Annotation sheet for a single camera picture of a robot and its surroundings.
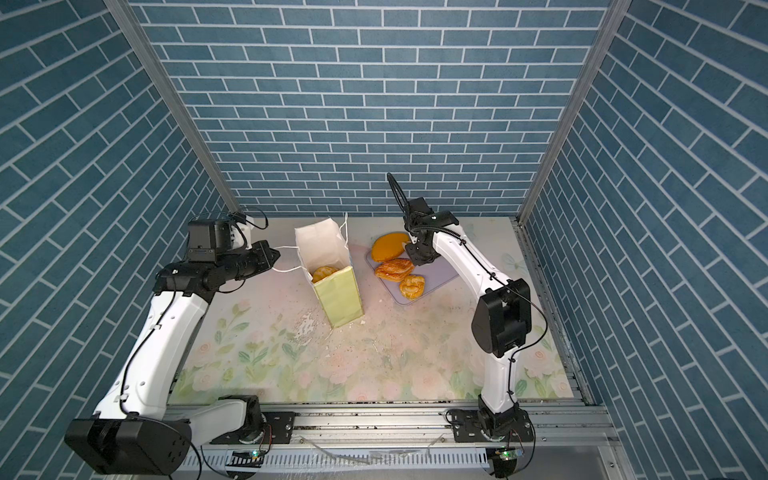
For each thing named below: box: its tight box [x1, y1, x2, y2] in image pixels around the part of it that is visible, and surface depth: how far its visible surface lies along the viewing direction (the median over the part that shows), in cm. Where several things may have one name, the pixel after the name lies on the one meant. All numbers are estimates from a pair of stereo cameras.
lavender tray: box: [365, 250, 459, 305], surface depth 101 cm
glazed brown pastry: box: [374, 258, 414, 282], surface depth 103 cm
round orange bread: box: [371, 232, 410, 262], surface depth 108 cm
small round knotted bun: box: [399, 274, 425, 301], surface depth 98 cm
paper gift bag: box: [294, 218, 364, 329], surface depth 86 cm
